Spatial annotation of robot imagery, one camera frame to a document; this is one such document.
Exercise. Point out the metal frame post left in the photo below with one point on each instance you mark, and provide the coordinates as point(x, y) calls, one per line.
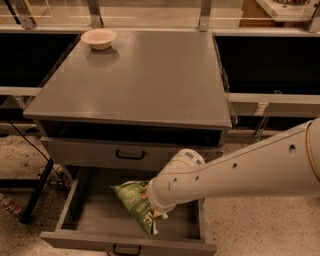
point(25, 15)

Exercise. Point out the beige bowl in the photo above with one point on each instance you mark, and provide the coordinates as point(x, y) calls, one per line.
point(99, 38)

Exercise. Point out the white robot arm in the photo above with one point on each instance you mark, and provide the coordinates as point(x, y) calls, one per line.
point(286, 164)

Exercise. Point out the metal bracket under shelf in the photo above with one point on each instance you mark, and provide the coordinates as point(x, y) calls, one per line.
point(260, 110)

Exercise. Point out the black top drawer handle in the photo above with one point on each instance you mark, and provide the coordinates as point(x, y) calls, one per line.
point(129, 156)

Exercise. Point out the green jalapeno chip bag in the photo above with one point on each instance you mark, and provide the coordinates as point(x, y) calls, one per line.
point(133, 196)

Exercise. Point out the closed grey top drawer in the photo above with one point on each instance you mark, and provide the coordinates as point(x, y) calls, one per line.
point(101, 153)

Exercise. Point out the black middle drawer handle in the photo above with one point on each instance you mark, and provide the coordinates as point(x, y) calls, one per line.
point(126, 250)

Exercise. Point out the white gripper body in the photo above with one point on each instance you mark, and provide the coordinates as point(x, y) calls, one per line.
point(154, 199)

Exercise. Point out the small red floor debris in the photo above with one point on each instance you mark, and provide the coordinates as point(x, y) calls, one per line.
point(12, 207)

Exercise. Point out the open grey middle drawer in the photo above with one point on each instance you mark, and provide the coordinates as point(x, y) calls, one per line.
point(94, 219)

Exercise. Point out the wooden furniture top right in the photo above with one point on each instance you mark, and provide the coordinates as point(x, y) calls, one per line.
point(253, 15)

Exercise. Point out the metal frame post middle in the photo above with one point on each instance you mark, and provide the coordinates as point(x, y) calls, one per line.
point(95, 14)

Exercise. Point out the black table leg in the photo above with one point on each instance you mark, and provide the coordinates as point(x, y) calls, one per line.
point(26, 217)

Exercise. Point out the metal frame post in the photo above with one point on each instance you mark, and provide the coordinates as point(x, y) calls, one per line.
point(205, 12)
point(95, 14)
point(25, 15)

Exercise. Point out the grey drawer cabinet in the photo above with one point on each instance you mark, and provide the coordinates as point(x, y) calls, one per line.
point(156, 87)

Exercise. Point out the metal frame post right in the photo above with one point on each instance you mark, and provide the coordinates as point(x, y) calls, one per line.
point(205, 12)

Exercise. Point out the black drawer handle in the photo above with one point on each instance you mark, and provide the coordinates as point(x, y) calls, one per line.
point(129, 156)
point(126, 250)

